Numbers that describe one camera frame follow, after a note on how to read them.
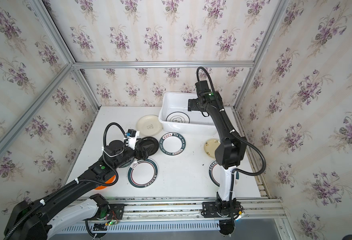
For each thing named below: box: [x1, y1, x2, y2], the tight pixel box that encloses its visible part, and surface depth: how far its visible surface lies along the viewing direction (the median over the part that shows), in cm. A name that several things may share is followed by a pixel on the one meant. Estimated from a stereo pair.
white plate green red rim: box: [127, 158, 159, 189], surface depth 88 cm
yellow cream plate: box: [204, 138, 221, 158], surface depth 100 cm
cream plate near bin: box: [136, 115, 163, 137], surface depth 110 cm
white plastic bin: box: [158, 91, 217, 136], surface depth 113 cm
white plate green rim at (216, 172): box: [208, 160, 225, 188], surface depth 87 cm
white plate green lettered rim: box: [159, 132, 187, 156], surface depth 100 cm
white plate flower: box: [166, 111, 190, 124], surface depth 114 cm
